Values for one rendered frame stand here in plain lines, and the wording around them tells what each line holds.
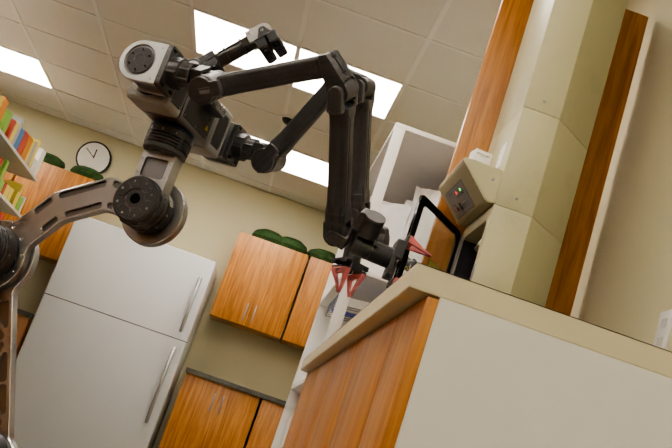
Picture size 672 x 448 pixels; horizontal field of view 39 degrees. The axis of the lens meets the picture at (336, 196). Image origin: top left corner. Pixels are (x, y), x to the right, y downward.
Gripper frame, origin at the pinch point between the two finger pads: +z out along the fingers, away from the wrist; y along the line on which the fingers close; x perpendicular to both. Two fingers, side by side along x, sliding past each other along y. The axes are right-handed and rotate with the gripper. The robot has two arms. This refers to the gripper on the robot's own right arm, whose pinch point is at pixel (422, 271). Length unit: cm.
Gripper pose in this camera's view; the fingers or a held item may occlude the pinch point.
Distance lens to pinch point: 249.0
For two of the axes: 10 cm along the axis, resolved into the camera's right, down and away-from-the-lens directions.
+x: -1.6, 2.9, 9.4
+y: 3.5, -8.8, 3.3
